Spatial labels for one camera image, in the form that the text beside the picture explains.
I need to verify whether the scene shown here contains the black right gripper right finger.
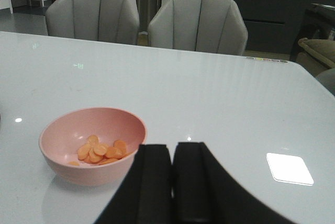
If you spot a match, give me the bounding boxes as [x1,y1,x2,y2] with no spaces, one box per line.
[172,142,291,223]

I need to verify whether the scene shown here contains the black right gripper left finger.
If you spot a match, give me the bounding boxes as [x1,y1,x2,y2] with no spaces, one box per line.
[95,144,172,223]

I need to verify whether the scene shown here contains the orange ham slices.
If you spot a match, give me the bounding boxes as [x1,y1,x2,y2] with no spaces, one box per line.
[68,135,131,166]

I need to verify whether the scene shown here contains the pink bowl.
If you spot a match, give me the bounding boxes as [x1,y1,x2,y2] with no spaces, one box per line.
[39,107,147,186]

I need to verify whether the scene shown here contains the right beige chair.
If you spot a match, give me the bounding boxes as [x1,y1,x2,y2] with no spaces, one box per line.
[148,0,248,55]

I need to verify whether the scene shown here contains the beige chair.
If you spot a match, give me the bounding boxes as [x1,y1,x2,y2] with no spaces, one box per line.
[46,0,140,45]
[148,0,248,55]

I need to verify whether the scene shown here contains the olive cushion seat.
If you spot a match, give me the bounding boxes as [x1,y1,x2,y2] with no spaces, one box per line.
[296,38,334,76]

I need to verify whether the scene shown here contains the left beige chair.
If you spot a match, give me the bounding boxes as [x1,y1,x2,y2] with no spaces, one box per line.
[46,0,140,45]

